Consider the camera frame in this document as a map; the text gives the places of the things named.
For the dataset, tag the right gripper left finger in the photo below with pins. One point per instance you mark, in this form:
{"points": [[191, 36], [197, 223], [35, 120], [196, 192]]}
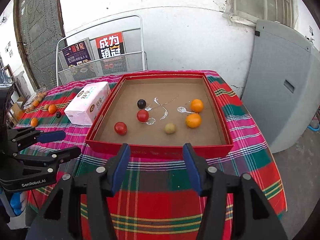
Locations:
{"points": [[60, 216]]}

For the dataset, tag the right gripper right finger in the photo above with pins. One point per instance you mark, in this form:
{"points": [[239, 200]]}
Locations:
{"points": [[253, 215]]}

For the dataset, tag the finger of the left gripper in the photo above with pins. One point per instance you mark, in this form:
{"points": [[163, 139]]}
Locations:
{"points": [[33, 167], [21, 138]]}

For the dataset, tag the orange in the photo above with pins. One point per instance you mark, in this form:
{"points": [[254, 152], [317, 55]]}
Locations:
{"points": [[197, 106], [52, 109], [193, 120], [34, 122]]}

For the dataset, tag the yellow-green round fruit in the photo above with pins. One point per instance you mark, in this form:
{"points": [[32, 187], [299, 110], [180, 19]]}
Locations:
{"points": [[170, 128]]}

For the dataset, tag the large red tomato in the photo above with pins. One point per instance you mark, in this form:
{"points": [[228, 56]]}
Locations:
{"points": [[120, 128]]}

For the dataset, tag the small red tomato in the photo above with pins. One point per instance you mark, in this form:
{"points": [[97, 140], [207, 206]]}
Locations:
{"points": [[142, 116]]}

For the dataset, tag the cardboard box on shelf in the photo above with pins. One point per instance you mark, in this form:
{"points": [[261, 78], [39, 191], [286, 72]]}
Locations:
{"points": [[16, 112]]}

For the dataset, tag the clear plastic fruit container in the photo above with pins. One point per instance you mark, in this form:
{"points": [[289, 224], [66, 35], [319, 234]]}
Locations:
{"points": [[35, 99]]}

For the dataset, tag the plaid tablecloth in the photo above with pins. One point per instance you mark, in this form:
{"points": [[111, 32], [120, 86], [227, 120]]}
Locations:
{"points": [[156, 200]]}

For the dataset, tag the pink tissue pack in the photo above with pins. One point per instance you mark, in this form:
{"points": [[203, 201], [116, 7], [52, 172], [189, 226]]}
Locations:
{"points": [[85, 106]]}

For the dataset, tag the red cardboard box tray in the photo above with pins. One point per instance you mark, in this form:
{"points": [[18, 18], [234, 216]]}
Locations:
{"points": [[168, 96]]}

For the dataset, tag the dark blue cookbook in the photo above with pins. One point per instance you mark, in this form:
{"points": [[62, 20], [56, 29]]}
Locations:
{"points": [[74, 59]]}

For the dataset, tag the grey plastic cabinet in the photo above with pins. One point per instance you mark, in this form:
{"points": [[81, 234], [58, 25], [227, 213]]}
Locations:
{"points": [[282, 88]]}

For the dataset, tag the studded metal door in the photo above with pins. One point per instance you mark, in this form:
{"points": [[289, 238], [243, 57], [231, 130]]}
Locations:
{"points": [[38, 28]]}

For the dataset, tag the red black white book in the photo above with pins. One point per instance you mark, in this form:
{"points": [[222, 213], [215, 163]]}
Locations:
{"points": [[111, 51]]}

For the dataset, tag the white metal magazine rack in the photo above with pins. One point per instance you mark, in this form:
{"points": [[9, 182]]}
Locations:
{"points": [[132, 28]]}

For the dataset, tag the window with metal bars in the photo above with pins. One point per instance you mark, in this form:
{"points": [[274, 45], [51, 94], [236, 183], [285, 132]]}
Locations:
{"points": [[247, 12]]}

